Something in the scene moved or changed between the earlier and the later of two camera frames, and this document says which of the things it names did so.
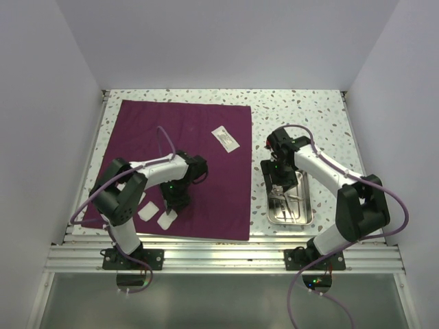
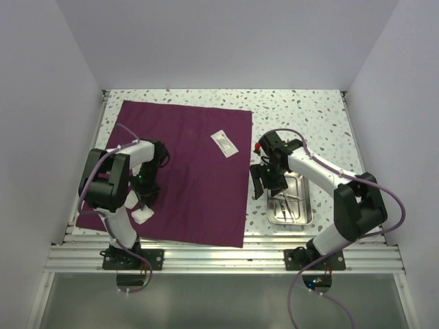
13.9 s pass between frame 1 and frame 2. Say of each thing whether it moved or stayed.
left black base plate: stayed
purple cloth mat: stayed
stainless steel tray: stayed
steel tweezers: stayed
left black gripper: moved
